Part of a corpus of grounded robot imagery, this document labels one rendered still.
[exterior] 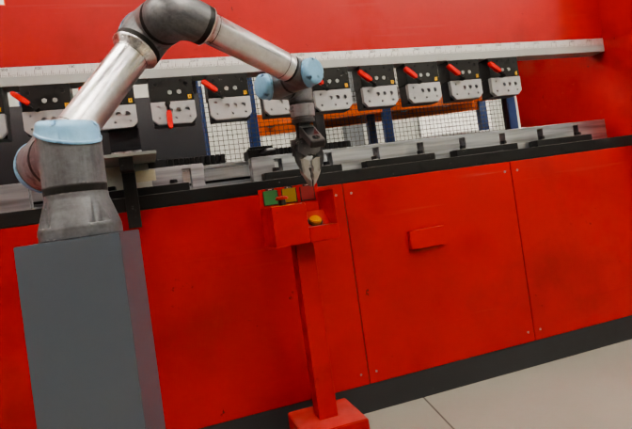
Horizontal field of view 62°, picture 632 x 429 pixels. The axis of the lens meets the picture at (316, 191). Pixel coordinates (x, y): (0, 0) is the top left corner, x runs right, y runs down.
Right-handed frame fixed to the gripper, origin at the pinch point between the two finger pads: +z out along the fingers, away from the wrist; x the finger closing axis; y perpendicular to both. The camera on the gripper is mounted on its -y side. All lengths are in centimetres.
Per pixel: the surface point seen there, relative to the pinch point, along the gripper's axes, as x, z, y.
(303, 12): -17, -63, 40
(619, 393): -92, 83, -21
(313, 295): 4.8, 34.3, -3.0
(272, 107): 1.0, -27.5, 36.2
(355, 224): -21.3, 18.4, 21.9
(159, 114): 41, -29, 36
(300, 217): 6.8, 9.6, -5.9
